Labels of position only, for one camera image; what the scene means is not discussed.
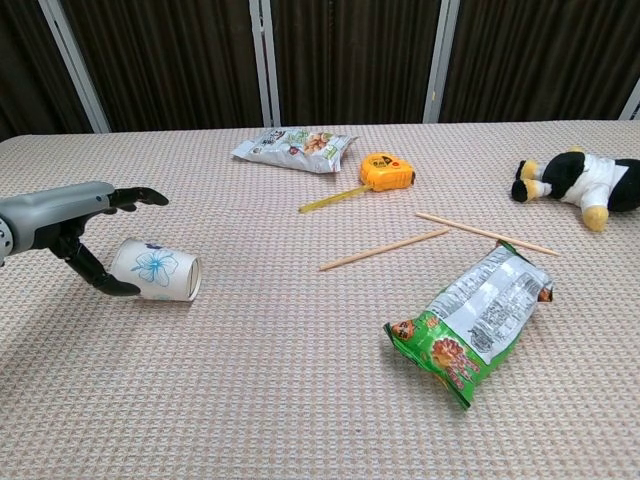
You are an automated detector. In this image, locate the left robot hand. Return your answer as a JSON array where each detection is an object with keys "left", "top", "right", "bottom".
[{"left": 0, "top": 181, "right": 170, "bottom": 297}]

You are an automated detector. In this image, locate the white paper cup blue flower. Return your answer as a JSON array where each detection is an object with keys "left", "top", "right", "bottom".
[{"left": 109, "top": 237, "right": 201, "bottom": 303}]

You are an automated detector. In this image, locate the black pleated curtain panel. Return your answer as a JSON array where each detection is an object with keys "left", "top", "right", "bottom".
[
  {"left": 59, "top": 0, "right": 266, "bottom": 134},
  {"left": 0, "top": 0, "right": 94, "bottom": 143},
  {"left": 439, "top": 0, "right": 640, "bottom": 123},
  {"left": 269, "top": 0, "right": 444, "bottom": 126}
]

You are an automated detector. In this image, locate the white snack bag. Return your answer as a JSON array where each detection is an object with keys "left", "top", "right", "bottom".
[{"left": 231, "top": 127, "right": 359, "bottom": 175}]

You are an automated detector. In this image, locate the beige woven tablecloth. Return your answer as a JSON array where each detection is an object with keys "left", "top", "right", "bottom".
[{"left": 0, "top": 118, "right": 640, "bottom": 480}]

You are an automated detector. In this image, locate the wooden chopstick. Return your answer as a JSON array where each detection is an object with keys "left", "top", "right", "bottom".
[
  {"left": 318, "top": 227, "right": 451, "bottom": 272},
  {"left": 415, "top": 212, "right": 560, "bottom": 257}
]

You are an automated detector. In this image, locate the yellow tape measure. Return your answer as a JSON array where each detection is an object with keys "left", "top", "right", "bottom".
[{"left": 298, "top": 153, "right": 417, "bottom": 214}]

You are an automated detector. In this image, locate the green snack bag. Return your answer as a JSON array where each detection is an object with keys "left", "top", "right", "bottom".
[{"left": 383, "top": 239, "right": 555, "bottom": 411}]

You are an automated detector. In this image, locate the black white plush cow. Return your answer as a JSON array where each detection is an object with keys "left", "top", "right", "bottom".
[{"left": 510, "top": 146, "right": 640, "bottom": 232}]

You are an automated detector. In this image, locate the grey metal partition post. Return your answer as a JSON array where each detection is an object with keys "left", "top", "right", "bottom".
[
  {"left": 248, "top": 0, "right": 281, "bottom": 127},
  {"left": 38, "top": 0, "right": 111, "bottom": 134},
  {"left": 618, "top": 82, "right": 640, "bottom": 121},
  {"left": 422, "top": 0, "right": 461, "bottom": 124}
]

